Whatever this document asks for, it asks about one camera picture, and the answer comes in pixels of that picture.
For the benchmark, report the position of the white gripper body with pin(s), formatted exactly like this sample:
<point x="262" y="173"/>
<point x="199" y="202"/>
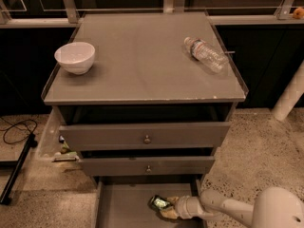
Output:
<point x="182" y="206"/>

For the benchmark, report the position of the grey bottom drawer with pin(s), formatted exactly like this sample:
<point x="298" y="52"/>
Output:
<point x="124" y="202"/>

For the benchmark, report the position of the clear plastic side bin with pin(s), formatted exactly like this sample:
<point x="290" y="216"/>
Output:
<point x="51" y="147"/>

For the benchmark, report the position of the metal railing frame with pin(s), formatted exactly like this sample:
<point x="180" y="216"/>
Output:
<point x="69" y="13"/>

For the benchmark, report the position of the clear plastic water bottle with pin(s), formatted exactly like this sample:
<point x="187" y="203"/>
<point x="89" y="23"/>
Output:
<point x="206" y="54"/>

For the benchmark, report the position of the grey middle drawer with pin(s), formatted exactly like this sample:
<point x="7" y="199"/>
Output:
<point x="146" y="166"/>

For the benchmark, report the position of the grey drawer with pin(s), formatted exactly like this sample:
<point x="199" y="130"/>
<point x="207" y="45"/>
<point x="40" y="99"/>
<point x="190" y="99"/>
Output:
<point x="124" y="202"/>
<point x="89" y="137"/>
<point x="146" y="166"/>

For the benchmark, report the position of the white ceramic bowl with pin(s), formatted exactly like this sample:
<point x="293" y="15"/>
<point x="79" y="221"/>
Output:
<point x="76" y="57"/>

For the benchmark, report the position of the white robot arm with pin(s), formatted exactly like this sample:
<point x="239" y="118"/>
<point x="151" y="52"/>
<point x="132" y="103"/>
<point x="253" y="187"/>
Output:
<point x="258" y="176"/>

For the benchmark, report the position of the crushed green soda can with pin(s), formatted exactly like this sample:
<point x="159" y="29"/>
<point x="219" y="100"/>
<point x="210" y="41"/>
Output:
<point x="159" y="203"/>

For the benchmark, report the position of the grey top drawer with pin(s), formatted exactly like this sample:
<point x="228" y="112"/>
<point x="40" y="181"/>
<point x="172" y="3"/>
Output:
<point x="89" y="137"/>

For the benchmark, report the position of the grey drawer cabinet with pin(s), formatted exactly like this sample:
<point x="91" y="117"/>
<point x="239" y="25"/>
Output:
<point x="143" y="75"/>

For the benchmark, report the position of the small orange object on ledge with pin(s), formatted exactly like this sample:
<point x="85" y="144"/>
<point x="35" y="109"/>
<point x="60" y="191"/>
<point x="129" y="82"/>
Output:
<point x="298" y="13"/>

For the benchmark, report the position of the black floor stand bar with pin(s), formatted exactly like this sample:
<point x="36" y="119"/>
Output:
<point x="16" y="167"/>

